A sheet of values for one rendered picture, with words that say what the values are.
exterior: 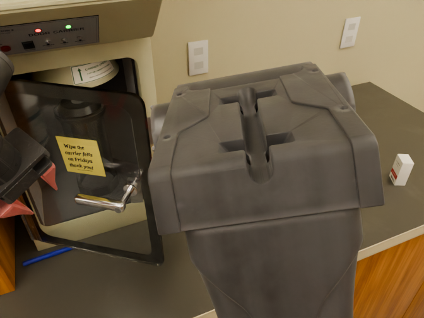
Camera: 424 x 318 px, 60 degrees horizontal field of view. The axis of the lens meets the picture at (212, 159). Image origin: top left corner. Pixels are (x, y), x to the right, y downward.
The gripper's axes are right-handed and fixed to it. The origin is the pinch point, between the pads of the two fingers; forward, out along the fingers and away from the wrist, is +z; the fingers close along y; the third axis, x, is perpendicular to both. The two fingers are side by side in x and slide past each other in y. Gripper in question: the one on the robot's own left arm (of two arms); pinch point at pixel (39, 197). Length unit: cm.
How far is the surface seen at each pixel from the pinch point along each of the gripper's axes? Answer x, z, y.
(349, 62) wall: 1, 74, -114
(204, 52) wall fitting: -30, 42, -65
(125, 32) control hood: -8.4, -4.3, -28.3
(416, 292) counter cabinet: 64, 102, -54
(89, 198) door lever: 0.0, 9.2, -4.6
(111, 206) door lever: 3.9, 9.4, -5.9
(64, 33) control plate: -11.5, -9.1, -20.2
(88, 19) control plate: -8.1, -10.8, -23.2
